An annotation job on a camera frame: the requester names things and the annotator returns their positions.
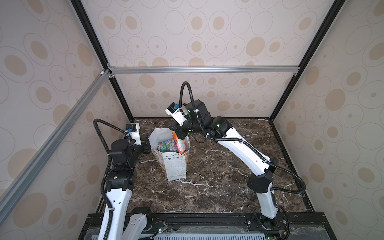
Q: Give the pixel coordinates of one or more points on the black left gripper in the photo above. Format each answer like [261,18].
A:
[145,142]

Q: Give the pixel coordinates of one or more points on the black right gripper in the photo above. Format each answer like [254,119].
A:
[176,127]

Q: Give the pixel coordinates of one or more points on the orange Fox's candy bag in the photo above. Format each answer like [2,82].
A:
[181,144]

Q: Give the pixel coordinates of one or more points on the Fox's mint blossom candy bag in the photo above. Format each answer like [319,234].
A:
[168,146]

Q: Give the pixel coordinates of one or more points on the white paper bag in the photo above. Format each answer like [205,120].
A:
[173,164]

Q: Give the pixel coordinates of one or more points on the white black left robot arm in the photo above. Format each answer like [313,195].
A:
[117,189]

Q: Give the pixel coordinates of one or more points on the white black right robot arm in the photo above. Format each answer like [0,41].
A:
[221,131]

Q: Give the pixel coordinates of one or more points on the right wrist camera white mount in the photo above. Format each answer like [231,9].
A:
[178,114]

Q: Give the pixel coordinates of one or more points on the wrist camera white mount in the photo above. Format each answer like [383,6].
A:
[178,114]
[132,133]

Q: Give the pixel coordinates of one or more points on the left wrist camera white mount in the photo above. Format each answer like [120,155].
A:
[132,133]

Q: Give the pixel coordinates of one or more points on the silver aluminium back rail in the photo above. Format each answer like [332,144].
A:
[205,70]

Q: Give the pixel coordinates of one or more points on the silver aluminium rail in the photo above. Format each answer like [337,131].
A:
[23,181]
[205,70]

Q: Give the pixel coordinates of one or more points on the black corner frame post left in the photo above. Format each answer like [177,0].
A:
[98,49]

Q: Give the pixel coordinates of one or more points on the black corner frame post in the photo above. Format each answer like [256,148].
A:
[98,49]
[313,47]

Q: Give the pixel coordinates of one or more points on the silver aluminium left rail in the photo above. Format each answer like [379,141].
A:
[23,181]

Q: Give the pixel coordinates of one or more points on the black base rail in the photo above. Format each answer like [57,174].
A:
[232,226]

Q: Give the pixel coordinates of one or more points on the black corner frame post right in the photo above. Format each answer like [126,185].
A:
[313,47]

